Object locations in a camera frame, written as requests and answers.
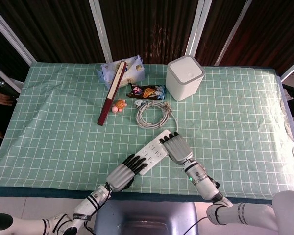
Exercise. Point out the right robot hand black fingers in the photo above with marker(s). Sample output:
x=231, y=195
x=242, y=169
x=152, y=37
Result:
x=177, y=149

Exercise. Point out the blue tissue pack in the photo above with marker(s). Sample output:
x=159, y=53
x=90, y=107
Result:
x=133, y=71

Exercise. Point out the white screen frame post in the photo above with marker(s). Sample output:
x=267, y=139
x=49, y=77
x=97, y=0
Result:
x=232, y=34
x=9, y=36
x=101, y=31
x=197, y=29
x=291, y=69

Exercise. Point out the long maroon box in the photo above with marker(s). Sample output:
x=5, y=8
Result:
x=111, y=95

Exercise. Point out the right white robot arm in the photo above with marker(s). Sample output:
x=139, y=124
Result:
x=205, y=183

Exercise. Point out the orange toy turtle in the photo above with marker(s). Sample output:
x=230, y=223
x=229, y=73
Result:
x=119, y=105

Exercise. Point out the dark snack packet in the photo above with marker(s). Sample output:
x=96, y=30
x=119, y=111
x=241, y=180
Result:
x=147, y=91

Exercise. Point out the white power strip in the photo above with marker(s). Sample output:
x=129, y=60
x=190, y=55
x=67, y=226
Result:
x=152, y=150

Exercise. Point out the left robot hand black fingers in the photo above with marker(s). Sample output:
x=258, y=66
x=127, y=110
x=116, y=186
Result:
x=121, y=177

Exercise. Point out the black handheld device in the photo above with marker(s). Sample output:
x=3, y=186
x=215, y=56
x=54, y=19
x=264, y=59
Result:
x=3, y=84

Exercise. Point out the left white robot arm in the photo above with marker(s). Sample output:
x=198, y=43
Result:
x=85, y=208

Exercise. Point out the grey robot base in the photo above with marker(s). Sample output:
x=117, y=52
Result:
x=147, y=215

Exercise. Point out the white cube bin grey rim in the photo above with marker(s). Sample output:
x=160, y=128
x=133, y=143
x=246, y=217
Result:
x=183, y=78

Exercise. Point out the white crumpled cloth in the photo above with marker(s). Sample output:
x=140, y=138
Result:
x=290, y=117

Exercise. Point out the green checked tablecloth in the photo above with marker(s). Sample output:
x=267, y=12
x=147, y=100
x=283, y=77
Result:
x=223, y=137

